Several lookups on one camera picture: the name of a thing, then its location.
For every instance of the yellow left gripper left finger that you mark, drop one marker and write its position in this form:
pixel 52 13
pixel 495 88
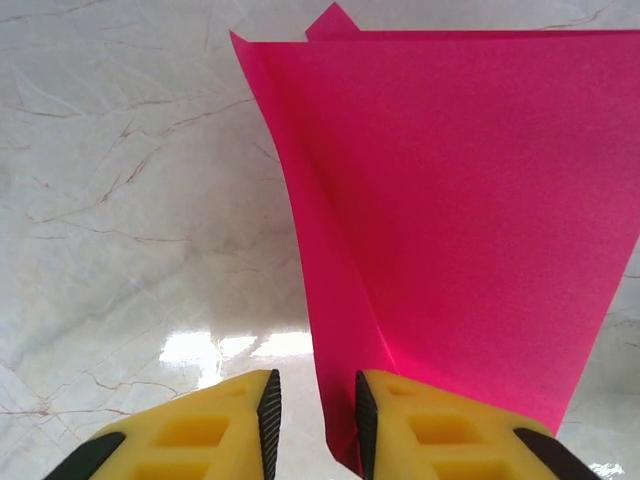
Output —
pixel 200 435

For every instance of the pink paper sheet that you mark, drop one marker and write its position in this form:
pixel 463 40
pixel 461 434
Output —
pixel 450 200

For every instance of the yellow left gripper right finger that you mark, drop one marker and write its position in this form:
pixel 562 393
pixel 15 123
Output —
pixel 450 440

